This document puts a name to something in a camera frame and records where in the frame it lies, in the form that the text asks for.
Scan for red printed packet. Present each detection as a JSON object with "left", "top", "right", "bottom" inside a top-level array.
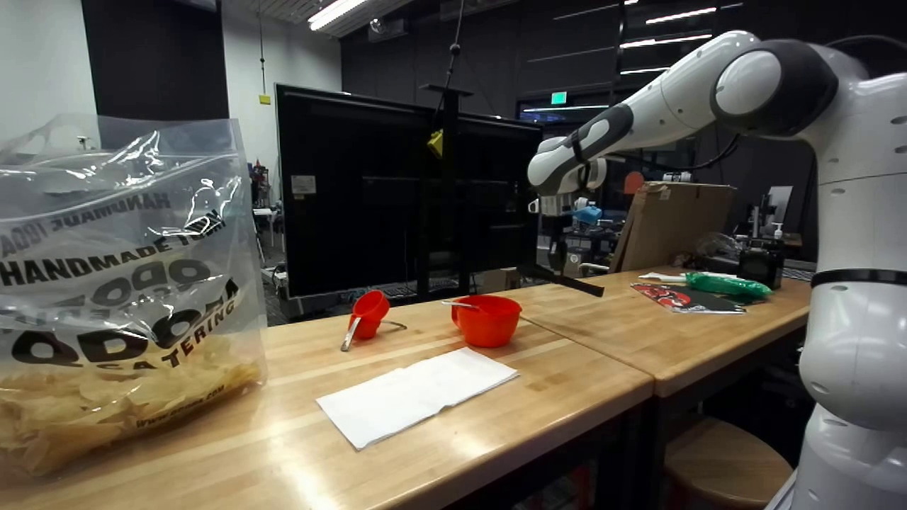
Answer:
[{"left": 635, "top": 283, "right": 743, "bottom": 314}]

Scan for small red measuring cup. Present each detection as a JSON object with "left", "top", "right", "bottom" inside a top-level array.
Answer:
[{"left": 339, "top": 290, "right": 390, "bottom": 352}]

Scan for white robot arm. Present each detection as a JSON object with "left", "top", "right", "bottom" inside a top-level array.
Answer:
[{"left": 526, "top": 29, "right": 907, "bottom": 510}]

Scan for orange measuring cup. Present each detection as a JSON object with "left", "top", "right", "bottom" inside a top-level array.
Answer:
[{"left": 451, "top": 294, "right": 521, "bottom": 348}]

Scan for brown cardboard board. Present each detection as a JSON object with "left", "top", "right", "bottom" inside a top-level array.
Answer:
[{"left": 611, "top": 181, "right": 738, "bottom": 273}]

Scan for white paper napkin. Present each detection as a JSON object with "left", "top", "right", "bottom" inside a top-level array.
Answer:
[{"left": 318, "top": 348, "right": 519, "bottom": 451}]

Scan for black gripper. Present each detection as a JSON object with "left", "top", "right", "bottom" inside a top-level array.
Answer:
[{"left": 538, "top": 216, "right": 577, "bottom": 276}]

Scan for round wooden stool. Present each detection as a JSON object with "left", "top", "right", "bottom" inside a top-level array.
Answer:
[{"left": 662, "top": 416, "right": 794, "bottom": 510}]

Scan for green plastic bag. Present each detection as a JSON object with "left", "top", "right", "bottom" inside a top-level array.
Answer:
[{"left": 684, "top": 273, "right": 772, "bottom": 303}]

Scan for black metal tongs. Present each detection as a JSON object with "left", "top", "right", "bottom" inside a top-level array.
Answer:
[{"left": 519, "top": 263, "right": 603, "bottom": 297}]

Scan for clear plastic chip bag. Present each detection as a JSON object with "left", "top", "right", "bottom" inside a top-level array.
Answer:
[{"left": 0, "top": 116, "right": 267, "bottom": 480}]

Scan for black camera device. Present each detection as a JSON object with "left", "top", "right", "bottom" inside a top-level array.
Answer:
[{"left": 738, "top": 243, "right": 784, "bottom": 290}]

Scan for black monitor screen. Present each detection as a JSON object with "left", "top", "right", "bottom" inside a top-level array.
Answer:
[{"left": 276, "top": 86, "right": 542, "bottom": 294}]

